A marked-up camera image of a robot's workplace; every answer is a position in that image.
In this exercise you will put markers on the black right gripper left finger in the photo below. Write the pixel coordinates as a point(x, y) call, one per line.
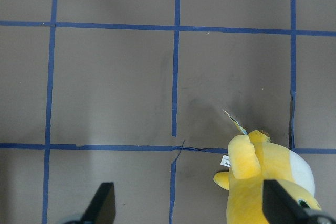
point(101, 209)

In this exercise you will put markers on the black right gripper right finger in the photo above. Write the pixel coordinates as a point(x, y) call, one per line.
point(280, 207)

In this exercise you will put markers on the yellow plush toy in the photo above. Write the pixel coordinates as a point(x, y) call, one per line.
point(253, 159)

